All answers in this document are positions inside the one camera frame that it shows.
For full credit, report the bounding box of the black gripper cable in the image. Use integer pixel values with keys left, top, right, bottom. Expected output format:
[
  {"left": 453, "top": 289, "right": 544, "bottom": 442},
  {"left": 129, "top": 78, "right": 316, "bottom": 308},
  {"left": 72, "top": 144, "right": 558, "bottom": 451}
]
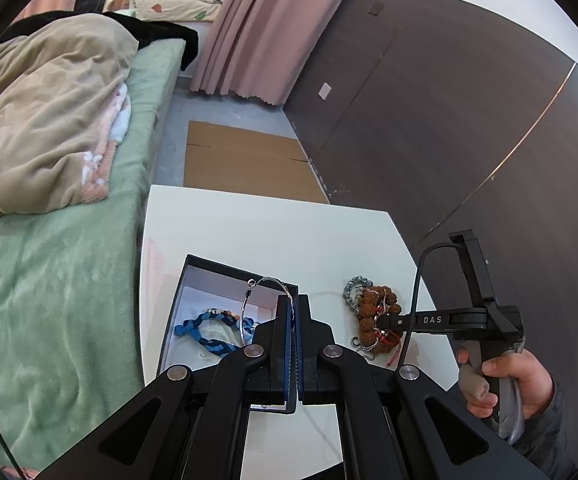
[{"left": 397, "top": 242, "right": 466, "bottom": 376}]

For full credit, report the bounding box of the brown rudraksha bead bracelet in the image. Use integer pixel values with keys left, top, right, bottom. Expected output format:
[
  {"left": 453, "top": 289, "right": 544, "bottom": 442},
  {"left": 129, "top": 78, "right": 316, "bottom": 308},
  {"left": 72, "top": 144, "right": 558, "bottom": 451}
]
[{"left": 356, "top": 284, "right": 404, "bottom": 357}]

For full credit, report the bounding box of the black jewelry box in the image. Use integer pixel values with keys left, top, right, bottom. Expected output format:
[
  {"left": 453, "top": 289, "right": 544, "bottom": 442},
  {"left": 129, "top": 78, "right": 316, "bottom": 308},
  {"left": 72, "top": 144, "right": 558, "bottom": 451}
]
[{"left": 156, "top": 255, "right": 298, "bottom": 373}]

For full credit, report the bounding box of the black clothing on bed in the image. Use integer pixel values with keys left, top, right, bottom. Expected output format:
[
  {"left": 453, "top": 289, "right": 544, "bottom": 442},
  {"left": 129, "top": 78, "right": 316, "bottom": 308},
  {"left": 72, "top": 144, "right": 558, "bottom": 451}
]
[{"left": 0, "top": 10, "right": 200, "bottom": 70}]

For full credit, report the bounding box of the grey-blue bead bracelet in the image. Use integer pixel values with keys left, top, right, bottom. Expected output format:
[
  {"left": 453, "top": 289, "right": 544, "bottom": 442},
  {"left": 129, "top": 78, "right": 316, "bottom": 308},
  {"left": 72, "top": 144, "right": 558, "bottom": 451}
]
[{"left": 342, "top": 274, "right": 375, "bottom": 313}]

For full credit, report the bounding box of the floral patterned bedding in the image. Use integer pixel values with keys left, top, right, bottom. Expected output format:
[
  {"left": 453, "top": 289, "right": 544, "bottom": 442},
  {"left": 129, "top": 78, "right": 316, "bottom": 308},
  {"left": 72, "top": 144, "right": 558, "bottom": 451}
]
[{"left": 103, "top": 0, "right": 224, "bottom": 23}]

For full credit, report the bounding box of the white wall switch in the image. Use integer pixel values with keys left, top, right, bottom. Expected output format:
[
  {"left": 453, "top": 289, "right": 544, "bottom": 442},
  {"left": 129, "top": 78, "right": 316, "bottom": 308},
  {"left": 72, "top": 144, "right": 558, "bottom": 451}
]
[{"left": 318, "top": 82, "right": 332, "bottom": 101}]

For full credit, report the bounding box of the red string bracelet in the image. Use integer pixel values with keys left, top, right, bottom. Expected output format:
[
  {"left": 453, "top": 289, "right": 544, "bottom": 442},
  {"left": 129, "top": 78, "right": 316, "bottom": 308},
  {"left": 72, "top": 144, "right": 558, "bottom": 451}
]
[{"left": 374, "top": 303, "right": 405, "bottom": 369}]

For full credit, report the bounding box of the brown cardboard sheet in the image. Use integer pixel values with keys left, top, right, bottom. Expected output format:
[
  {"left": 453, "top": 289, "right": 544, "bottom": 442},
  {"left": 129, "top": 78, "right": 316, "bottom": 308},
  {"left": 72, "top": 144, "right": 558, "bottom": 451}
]
[{"left": 184, "top": 122, "right": 328, "bottom": 204}]

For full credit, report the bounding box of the silver bangle ring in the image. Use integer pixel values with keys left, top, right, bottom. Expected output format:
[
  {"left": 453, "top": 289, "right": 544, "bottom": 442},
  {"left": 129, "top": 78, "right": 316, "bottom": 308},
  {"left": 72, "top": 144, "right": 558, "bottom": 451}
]
[{"left": 236, "top": 275, "right": 301, "bottom": 348}]

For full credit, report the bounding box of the beige blanket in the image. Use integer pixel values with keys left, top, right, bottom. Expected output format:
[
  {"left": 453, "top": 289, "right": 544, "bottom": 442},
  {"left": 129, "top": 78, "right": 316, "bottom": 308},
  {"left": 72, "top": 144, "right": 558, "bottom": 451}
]
[{"left": 0, "top": 14, "right": 138, "bottom": 217}]

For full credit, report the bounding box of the blue braided bracelet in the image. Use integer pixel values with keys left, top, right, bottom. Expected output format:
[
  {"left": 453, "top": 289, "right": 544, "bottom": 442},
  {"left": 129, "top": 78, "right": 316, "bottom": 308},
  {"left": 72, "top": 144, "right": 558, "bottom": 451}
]
[{"left": 174, "top": 308, "right": 263, "bottom": 360}]

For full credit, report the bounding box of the green bed sheet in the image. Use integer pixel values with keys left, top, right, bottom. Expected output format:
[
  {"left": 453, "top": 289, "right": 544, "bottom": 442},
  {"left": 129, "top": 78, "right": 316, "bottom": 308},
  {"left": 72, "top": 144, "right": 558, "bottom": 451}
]
[{"left": 0, "top": 40, "right": 184, "bottom": 470}]

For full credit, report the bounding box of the right jacket sleeve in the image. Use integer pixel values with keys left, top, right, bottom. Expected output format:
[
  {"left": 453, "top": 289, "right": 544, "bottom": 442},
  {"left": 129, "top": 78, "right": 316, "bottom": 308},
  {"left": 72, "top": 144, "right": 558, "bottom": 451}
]
[{"left": 512, "top": 380, "right": 578, "bottom": 480}]

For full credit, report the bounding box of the silver chain bracelet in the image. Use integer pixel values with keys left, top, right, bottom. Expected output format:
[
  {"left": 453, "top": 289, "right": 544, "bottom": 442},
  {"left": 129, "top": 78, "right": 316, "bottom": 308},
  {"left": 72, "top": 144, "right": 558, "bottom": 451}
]
[{"left": 350, "top": 336, "right": 378, "bottom": 362}]

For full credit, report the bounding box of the right hand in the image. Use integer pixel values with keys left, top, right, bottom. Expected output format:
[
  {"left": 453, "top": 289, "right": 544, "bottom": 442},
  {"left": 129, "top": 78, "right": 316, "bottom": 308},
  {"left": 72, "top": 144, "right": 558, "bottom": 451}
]
[{"left": 456, "top": 346, "right": 555, "bottom": 420}]

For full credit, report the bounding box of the pink curtain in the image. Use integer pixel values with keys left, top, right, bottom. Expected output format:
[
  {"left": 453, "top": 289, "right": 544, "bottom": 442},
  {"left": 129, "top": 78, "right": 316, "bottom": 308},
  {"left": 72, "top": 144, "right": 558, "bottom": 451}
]
[{"left": 190, "top": 0, "right": 342, "bottom": 105}]

